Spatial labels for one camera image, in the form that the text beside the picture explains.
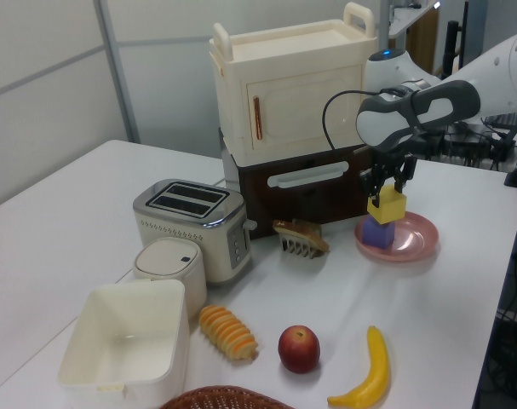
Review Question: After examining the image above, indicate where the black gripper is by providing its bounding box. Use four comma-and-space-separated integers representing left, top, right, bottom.
359, 142, 417, 202

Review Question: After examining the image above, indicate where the yellow cube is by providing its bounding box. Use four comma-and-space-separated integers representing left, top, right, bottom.
366, 187, 408, 226

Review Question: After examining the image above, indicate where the purple cube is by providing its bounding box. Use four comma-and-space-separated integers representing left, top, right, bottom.
362, 215, 396, 250

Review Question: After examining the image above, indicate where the pink plate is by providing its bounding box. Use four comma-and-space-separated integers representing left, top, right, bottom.
353, 211, 439, 262

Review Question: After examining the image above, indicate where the dark brown drawer unit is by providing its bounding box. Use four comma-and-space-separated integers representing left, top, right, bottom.
218, 127, 376, 242

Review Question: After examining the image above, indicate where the brown toast slice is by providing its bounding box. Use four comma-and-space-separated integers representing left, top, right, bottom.
273, 219, 330, 253

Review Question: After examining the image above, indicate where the brown toast rack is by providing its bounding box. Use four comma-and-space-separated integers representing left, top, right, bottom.
279, 223, 323, 260

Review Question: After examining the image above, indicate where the cream toy cabinet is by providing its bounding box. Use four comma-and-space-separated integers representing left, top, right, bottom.
208, 1, 379, 157

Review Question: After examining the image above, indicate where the black monitor pole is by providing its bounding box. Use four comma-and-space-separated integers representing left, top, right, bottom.
443, 0, 470, 80

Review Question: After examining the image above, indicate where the yellow banana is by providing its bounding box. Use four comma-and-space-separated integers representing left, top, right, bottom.
326, 325, 391, 409

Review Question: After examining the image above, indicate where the red apple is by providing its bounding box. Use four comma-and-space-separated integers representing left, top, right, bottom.
277, 325, 321, 375

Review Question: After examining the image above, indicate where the chrome and cream toaster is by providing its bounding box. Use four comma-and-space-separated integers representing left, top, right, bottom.
132, 178, 258, 286

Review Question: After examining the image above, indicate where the orange striped bread roll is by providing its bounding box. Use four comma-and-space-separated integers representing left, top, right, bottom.
198, 304, 259, 362

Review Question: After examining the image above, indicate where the small white lidded bin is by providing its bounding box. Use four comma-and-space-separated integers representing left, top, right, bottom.
132, 237, 209, 320

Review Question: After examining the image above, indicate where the brown wicker basket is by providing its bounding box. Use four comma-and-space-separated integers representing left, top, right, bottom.
158, 384, 296, 409

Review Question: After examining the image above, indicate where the white square plastic container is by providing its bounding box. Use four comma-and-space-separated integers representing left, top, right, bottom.
57, 279, 191, 397

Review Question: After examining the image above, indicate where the white drawer handle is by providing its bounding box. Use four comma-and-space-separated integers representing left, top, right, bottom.
267, 161, 351, 189

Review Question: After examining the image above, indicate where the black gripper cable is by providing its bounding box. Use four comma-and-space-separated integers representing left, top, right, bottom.
322, 87, 408, 151

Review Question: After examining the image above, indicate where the copper cabinet door handle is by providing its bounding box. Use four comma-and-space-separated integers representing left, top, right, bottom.
252, 95, 264, 141

